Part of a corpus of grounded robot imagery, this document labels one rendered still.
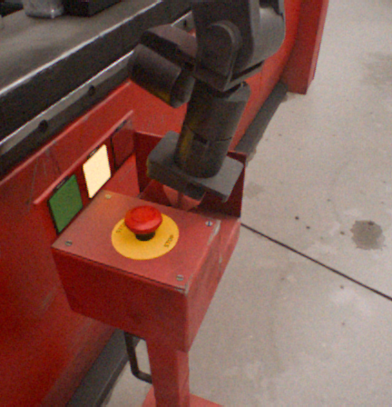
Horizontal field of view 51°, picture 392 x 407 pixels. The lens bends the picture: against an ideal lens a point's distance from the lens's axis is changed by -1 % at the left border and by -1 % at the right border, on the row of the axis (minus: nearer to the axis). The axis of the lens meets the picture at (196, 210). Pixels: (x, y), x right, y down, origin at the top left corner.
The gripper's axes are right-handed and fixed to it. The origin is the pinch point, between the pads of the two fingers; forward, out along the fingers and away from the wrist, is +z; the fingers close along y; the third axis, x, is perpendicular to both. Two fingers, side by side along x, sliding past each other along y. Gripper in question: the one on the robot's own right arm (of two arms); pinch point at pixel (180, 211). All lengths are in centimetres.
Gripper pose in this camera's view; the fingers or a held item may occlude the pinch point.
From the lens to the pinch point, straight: 54.9
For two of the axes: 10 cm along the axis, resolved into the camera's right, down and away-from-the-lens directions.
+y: -9.0, -4.3, 0.7
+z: -2.5, 6.5, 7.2
